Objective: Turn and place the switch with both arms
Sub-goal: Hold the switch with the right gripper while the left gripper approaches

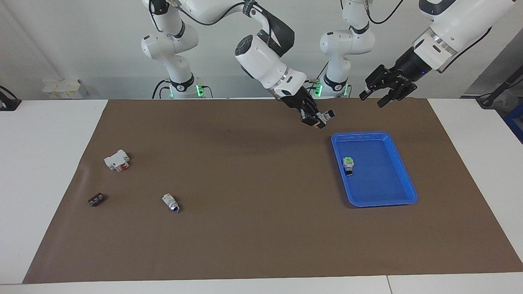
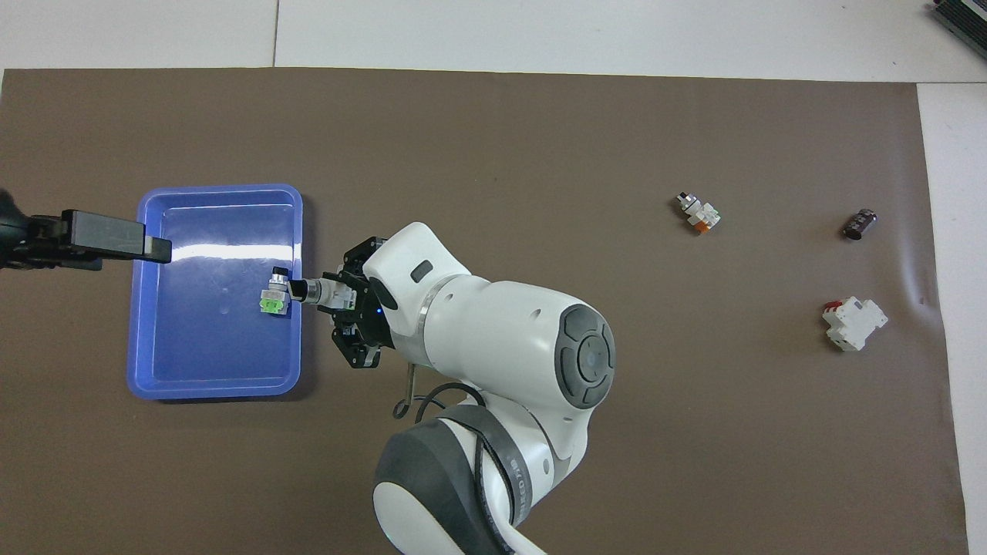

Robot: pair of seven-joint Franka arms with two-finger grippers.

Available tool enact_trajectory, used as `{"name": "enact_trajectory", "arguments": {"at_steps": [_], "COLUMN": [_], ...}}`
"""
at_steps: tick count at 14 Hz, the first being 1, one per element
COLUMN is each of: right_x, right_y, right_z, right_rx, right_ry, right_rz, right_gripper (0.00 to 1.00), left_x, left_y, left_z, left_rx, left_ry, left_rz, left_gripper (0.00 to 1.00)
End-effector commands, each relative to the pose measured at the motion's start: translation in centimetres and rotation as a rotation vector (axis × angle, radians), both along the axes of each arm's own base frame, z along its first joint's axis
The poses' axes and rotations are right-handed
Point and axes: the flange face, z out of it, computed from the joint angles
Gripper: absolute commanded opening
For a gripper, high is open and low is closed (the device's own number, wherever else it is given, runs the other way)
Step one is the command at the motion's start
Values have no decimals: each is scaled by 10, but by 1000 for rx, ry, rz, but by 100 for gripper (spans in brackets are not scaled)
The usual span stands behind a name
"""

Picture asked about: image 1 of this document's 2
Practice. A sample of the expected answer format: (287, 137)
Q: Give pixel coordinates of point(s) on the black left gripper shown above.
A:
(406, 67)

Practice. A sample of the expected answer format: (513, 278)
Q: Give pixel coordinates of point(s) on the blue plastic tray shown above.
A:
(380, 188)

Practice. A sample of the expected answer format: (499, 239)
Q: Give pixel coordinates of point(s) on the white switch with green base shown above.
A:
(348, 164)

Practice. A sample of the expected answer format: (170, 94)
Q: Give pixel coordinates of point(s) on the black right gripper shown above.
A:
(298, 100)

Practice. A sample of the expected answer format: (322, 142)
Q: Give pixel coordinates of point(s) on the small black terminal block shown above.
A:
(97, 200)

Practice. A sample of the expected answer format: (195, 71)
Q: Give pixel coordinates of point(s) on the brown table mat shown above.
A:
(261, 228)

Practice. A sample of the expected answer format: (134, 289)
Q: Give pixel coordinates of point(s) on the white circuit breaker red lever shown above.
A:
(115, 160)

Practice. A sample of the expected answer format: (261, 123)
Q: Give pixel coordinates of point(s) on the white switch with orange base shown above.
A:
(325, 116)

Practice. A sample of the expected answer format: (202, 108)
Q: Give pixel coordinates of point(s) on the white background box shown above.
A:
(61, 89)

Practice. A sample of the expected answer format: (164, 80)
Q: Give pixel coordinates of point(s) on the black stand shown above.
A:
(488, 100)

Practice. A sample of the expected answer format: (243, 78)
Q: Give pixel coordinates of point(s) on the white push-button switch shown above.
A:
(169, 200)

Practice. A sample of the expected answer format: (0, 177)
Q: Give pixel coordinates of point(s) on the black table clamp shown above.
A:
(9, 104)

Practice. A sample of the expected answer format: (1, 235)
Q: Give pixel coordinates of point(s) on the blue frame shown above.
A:
(517, 122)

